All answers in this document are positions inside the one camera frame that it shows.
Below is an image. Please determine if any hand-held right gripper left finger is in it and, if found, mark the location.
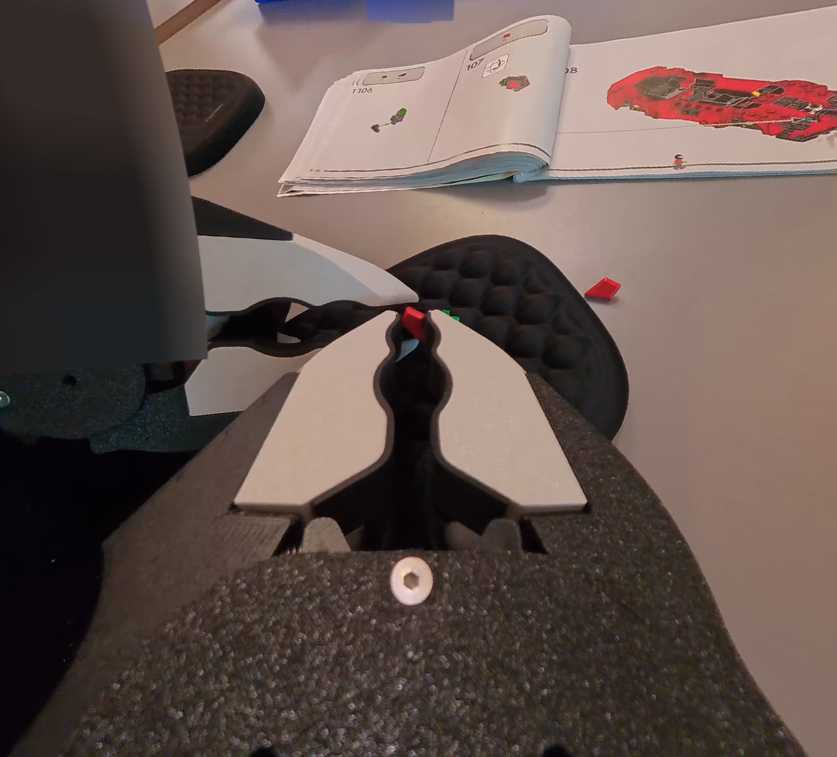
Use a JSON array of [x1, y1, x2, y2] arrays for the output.
[[233, 310, 401, 516]]

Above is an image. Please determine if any small black wrist rest pad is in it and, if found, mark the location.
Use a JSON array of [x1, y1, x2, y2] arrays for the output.
[[165, 69, 265, 177]]

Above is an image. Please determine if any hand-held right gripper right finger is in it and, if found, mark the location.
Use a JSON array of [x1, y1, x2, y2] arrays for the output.
[[426, 310, 588, 516]]

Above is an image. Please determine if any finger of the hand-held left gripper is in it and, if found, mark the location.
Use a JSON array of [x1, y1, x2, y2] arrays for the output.
[[191, 197, 420, 315], [186, 339, 331, 417]]

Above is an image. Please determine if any lego instruction booklet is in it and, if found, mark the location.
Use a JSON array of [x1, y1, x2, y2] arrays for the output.
[[276, 5, 837, 198]]

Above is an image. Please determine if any large black wrist rest pad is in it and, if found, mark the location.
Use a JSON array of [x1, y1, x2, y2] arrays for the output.
[[281, 235, 630, 442]]

